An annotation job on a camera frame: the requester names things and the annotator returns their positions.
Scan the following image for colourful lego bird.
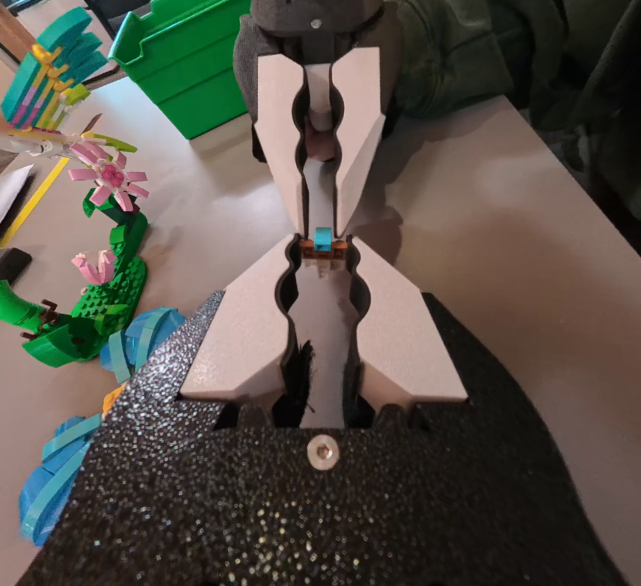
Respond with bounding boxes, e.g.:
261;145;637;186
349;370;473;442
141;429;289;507
0;7;138;161

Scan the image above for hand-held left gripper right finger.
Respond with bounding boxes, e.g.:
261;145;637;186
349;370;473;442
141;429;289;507
348;237;469;406

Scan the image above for person's green hoodie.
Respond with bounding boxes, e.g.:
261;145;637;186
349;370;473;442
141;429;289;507
521;0;641;256

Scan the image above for person's right forearm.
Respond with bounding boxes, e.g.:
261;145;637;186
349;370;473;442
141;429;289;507
383;0;547;118

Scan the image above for brown lego plate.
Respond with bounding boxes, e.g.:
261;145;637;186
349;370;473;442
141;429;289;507
302;240;347;261

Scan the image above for green lego plant pink flowers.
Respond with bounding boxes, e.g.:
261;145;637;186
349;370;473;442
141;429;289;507
0;140;151;369

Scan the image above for green plastic bin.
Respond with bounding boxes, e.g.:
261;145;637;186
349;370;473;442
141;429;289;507
108;0;384;141

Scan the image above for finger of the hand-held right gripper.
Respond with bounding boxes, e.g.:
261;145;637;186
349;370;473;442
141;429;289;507
252;55;308;237
328;46;387;239

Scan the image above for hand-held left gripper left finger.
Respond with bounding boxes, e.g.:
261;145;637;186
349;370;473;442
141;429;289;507
179;233;303;404

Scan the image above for white flat pad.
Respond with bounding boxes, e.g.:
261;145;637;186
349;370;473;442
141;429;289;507
0;164;35;223

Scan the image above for yellow tape strip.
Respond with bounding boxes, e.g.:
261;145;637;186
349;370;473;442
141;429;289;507
0;156;71;248

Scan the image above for blue lego flower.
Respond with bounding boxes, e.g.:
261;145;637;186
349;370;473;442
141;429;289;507
19;308;188;547

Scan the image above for person's right hand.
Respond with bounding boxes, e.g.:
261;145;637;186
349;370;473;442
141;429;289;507
306;118;337;162

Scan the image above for black flat box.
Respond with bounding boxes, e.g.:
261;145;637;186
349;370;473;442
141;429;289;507
0;247;32;282

